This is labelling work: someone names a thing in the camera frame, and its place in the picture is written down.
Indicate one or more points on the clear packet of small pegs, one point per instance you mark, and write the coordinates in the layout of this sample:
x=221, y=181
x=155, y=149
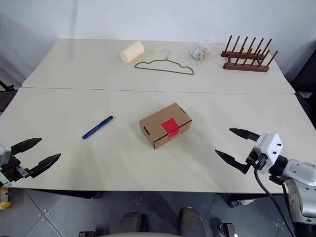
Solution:
x=197, y=52

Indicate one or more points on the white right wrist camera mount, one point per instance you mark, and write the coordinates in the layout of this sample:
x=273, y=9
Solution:
x=269, y=148

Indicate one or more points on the cream foam roll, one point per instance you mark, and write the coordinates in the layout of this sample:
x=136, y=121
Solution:
x=132, y=52

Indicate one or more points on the red tape patch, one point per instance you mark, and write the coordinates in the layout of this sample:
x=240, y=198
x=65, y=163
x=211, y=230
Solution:
x=170, y=126

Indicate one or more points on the black stand leg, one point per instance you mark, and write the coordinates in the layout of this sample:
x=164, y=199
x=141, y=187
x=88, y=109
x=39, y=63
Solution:
x=6, y=85

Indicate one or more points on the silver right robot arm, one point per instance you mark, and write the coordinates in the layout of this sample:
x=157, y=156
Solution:
x=302, y=182

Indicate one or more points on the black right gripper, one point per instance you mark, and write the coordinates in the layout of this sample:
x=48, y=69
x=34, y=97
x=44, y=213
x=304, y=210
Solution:
x=254, y=160

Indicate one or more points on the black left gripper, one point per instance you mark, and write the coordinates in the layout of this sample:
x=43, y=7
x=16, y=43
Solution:
x=12, y=170

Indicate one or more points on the brown cardboard box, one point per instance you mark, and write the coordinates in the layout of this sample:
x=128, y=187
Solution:
x=158, y=126

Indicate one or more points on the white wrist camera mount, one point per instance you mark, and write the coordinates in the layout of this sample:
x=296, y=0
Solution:
x=269, y=148
x=5, y=155

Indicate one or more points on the yellow object on floor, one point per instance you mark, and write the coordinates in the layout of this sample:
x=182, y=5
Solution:
x=4, y=197

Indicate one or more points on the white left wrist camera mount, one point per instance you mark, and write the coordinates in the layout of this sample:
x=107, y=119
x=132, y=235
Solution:
x=5, y=155

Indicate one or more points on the brown wooden peg rack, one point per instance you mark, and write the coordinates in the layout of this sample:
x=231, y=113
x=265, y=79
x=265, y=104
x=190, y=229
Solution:
x=244, y=66

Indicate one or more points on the dark rounded shape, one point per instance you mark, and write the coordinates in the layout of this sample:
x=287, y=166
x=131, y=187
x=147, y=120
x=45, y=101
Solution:
x=192, y=221

